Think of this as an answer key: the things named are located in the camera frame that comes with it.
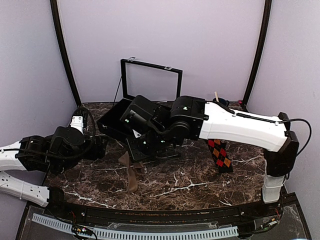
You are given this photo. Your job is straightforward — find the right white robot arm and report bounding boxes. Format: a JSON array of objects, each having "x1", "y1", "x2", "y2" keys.
[{"x1": 120, "y1": 95, "x2": 303, "y2": 217}]

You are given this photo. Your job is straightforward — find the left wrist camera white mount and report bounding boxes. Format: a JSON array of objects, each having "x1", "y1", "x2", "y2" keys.
[{"x1": 69, "y1": 115, "x2": 84, "y2": 134}]

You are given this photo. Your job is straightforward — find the wooden stick in mug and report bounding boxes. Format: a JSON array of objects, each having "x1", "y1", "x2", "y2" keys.
[{"x1": 214, "y1": 91, "x2": 219, "y2": 102}]

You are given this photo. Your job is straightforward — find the black corner post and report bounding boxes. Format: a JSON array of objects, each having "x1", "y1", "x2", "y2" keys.
[
  {"x1": 50, "y1": 0, "x2": 82, "y2": 107},
  {"x1": 241, "y1": 0, "x2": 273, "y2": 108}
]

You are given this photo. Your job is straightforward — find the black display box with lid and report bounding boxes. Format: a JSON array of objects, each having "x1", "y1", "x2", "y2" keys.
[{"x1": 96, "y1": 58, "x2": 184, "y2": 143}]

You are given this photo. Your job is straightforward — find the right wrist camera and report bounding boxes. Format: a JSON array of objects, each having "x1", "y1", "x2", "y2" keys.
[{"x1": 120, "y1": 95, "x2": 170, "y2": 133}]

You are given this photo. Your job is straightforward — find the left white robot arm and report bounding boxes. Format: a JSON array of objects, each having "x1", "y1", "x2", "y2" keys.
[{"x1": 0, "y1": 126, "x2": 108, "y2": 218}]

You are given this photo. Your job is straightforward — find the right black corner post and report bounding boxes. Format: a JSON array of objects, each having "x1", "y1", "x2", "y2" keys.
[{"x1": 241, "y1": 0, "x2": 273, "y2": 108}]

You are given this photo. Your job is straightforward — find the white slotted cable duct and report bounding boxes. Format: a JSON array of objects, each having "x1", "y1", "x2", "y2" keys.
[{"x1": 31, "y1": 213, "x2": 239, "y2": 240}]

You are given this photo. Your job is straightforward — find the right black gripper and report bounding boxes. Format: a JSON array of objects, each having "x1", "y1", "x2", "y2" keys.
[{"x1": 125, "y1": 125, "x2": 172, "y2": 162}]

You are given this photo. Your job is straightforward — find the brown ribbed sock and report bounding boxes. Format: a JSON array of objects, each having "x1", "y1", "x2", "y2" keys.
[{"x1": 118, "y1": 151, "x2": 138, "y2": 193}]

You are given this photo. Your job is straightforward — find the black front rail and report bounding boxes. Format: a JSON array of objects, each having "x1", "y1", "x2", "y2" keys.
[{"x1": 52, "y1": 201, "x2": 284, "y2": 225}]

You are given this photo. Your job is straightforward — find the dark blue mug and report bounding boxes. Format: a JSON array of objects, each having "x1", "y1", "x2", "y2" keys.
[{"x1": 212, "y1": 97, "x2": 230, "y2": 108}]

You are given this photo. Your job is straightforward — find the argyle patterned sock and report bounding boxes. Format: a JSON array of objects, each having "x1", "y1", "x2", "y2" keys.
[{"x1": 207, "y1": 139, "x2": 233, "y2": 174}]

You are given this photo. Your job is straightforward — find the left black corner post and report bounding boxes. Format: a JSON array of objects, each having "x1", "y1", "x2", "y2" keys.
[{"x1": 50, "y1": 0, "x2": 82, "y2": 107}]

